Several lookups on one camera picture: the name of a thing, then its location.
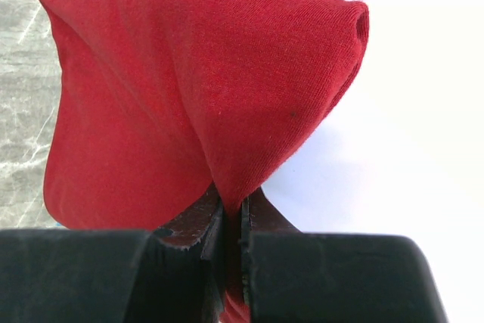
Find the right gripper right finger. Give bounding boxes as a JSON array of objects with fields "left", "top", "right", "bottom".
[{"left": 240, "top": 190, "right": 447, "bottom": 322}]

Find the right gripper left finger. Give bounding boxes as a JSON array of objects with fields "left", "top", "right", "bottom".
[{"left": 1, "top": 186, "right": 224, "bottom": 322}]

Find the red t shirt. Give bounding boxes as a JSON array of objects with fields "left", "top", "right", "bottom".
[{"left": 39, "top": 0, "right": 370, "bottom": 322}]

